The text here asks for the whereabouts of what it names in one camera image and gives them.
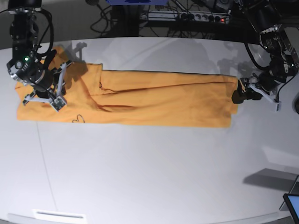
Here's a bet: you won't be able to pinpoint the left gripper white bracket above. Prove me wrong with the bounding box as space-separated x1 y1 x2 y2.
231 73 281 112

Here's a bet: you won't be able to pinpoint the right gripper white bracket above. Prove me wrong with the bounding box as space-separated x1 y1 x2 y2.
22 61 72 112

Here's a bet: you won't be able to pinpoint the orange T-shirt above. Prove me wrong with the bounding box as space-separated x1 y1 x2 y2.
16 62 238 127

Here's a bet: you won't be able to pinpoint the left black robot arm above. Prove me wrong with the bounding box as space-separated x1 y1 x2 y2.
231 0 299 111

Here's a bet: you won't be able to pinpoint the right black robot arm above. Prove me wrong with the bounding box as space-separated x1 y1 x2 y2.
7 0 71 112

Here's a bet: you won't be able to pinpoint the dark round object right edge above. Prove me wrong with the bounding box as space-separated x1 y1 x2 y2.
292 93 299 114

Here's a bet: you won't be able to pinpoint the white power strip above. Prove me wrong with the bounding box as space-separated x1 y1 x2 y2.
140 11 230 24

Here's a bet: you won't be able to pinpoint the grey tablet stand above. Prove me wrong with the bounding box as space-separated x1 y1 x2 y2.
279 176 299 212

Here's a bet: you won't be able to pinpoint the tablet with blue screen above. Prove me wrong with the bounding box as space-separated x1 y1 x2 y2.
283 194 299 224

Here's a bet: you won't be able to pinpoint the white flat label strip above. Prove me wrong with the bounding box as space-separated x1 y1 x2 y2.
32 209 85 218

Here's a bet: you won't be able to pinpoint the black tangled cables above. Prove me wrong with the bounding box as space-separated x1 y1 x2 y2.
89 4 113 38

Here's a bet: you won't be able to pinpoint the black table frame post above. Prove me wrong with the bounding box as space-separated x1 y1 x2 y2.
111 5 140 37

